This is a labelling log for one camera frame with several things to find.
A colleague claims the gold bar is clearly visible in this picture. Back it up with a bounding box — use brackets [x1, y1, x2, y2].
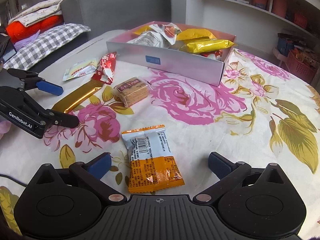
[52, 79, 104, 114]

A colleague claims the pale yellow white packet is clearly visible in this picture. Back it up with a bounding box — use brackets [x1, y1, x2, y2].
[62, 58, 98, 81]

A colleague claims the orange white snack packet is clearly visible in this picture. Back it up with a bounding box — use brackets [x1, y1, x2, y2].
[121, 125, 184, 193]

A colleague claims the pink biscuit packet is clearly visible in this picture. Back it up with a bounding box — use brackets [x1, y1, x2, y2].
[113, 77, 149, 108]

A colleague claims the white nut snack packet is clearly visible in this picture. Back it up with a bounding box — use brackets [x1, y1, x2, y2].
[127, 31, 165, 48]

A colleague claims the large yellow snack bag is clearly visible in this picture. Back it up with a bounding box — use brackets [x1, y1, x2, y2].
[176, 28, 216, 41]

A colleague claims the left hand purple glove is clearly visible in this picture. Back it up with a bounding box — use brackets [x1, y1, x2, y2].
[0, 120, 11, 139]

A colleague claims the grey checkered pillow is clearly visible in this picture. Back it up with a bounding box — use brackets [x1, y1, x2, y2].
[3, 23, 91, 70]

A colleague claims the orange folded blanket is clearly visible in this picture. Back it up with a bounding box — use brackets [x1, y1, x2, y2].
[6, 15, 64, 43]

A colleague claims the small red snack packet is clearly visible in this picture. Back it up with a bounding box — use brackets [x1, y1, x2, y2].
[91, 52, 117, 85]

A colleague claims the floral pink tablecloth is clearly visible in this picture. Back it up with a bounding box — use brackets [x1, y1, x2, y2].
[1, 49, 319, 239]

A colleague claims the floral folded blanket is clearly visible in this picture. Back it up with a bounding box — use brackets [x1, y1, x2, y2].
[8, 0, 63, 27]

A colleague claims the pink cardboard box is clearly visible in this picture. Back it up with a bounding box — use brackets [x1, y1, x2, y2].
[106, 21, 232, 86]

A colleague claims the grey sofa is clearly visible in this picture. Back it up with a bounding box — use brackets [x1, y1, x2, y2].
[61, 0, 171, 40]

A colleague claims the pink plastic basket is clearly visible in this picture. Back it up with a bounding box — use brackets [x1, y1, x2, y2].
[286, 50, 317, 84]

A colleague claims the blue storage bin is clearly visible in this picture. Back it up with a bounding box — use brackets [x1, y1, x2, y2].
[277, 33, 301, 57]

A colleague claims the white shelf unit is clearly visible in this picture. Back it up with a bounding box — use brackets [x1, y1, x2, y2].
[171, 0, 319, 53]

